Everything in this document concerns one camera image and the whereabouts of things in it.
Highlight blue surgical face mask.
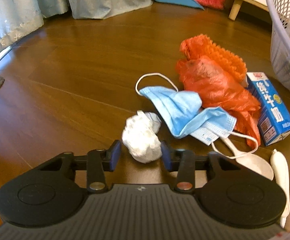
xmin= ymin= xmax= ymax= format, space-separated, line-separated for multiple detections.
xmin=135 ymin=73 xmax=259 ymax=159

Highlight white tissue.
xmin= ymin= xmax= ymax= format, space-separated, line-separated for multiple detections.
xmin=121 ymin=111 xmax=162 ymax=164

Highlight beige plastic spoon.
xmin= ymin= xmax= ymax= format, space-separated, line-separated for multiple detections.
xmin=221 ymin=138 xmax=274 ymax=180

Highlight orange plastic bag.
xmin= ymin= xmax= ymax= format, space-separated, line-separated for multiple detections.
xmin=176 ymin=56 xmax=261 ymax=148

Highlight white brush handle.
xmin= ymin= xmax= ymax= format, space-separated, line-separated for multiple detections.
xmin=270 ymin=149 xmax=290 ymax=228

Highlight blue milk carton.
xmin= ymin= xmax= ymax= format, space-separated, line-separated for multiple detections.
xmin=246 ymin=72 xmax=290 ymax=146

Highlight orange foam fruit net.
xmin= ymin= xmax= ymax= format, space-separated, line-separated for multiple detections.
xmin=180 ymin=34 xmax=247 ymax=83

